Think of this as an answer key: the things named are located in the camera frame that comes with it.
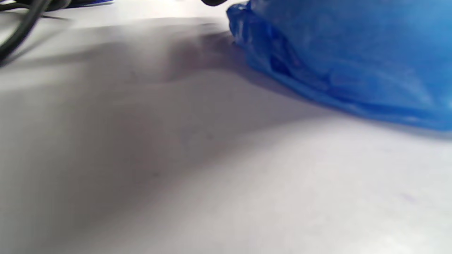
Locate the blue plastic bag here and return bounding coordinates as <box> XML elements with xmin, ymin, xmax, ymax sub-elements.
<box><xmin>226</xmin><ymin>0</ymin><xmax>452</xmax><ymax>132</ymax></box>

